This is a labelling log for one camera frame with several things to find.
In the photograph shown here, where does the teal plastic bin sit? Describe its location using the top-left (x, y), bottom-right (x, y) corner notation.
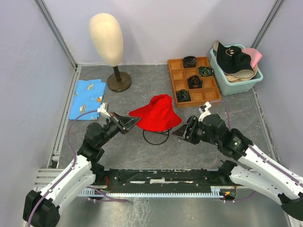
top-left (210, 48), bottom-right (263, 96)

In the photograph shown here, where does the purple cable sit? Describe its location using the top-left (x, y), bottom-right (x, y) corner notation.
top-left (208, 100), bottom-right (303, 203)
top-left (27, 107), bottom-right (128, 227)

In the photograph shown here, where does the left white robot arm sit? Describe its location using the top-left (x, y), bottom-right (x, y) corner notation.
top-left (23, 113), bottom-right (140, 227)

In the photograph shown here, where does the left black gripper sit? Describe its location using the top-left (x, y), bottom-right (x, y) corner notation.
top-left (98, 111), bottom-right (141, 147)

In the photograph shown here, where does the black smiley bucket hat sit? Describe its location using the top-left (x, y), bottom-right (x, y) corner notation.
top-left (213, 40), bottom-right (252, 74)

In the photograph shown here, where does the rolled black belt top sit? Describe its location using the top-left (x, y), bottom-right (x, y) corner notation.
top-left (182, 56), bottom-right (197, 68)

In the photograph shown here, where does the blue patterned cloth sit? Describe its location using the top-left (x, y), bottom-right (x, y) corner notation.
top-left (69, 79), bottom-right (107, 120)

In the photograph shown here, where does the rolled black belt middle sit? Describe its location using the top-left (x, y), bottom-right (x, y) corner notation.
top-left (187, 75), bottom-right (203, 89)

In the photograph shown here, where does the beige bucket hat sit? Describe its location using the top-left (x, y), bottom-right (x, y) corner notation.
top-left (224, 65), bottom-right (258, 83)

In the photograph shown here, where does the red bucket hat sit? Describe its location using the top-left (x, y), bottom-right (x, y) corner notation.
top-left (129, 94), bottom-right (182, 131)

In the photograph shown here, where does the beige mannequin head stand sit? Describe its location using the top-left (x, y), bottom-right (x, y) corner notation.
top-left (89, 13), bottom-right (132, 93)

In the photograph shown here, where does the rolled dark belt bottom-left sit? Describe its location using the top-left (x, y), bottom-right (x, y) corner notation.
top-left (176, 89), bottom-right (191, 103)

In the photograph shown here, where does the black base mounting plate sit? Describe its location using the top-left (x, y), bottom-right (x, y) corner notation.
top-left (93, 168), bottom-right (235, 193)

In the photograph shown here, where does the pink bucket hat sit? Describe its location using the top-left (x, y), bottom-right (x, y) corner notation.
top-left (242, 48), bottom-right (262, 68)

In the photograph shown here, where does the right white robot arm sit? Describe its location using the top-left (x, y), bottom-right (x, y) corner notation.
top-left (173, 114), bottom-right (303, 221)

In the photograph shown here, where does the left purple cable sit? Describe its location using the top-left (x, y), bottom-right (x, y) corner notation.
top-left (27, 107), bottom-right (128, 227)

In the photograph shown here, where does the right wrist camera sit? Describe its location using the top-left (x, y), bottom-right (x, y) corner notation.
top-left (199, 101), bottom-right (212, 117)

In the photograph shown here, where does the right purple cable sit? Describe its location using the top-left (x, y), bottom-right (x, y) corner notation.
top-left (208, 100), bottom-right (303, 203)

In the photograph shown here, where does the black wire hat stand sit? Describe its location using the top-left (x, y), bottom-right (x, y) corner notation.
top-left (143, 128), bottom-right (171, 146)

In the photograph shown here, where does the wooden compartment tray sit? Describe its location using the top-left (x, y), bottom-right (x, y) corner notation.
top-left (168, 57), bottom-right (222, 108)

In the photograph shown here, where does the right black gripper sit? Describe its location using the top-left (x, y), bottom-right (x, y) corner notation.
top-left (171, 115), bottom-right (220, 146)

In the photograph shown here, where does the rolled black belt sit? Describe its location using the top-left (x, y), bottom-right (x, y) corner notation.
top-left (187, 75), bottom-right (203, 89)
top-left (182, 56), bottom-right (197, 68)

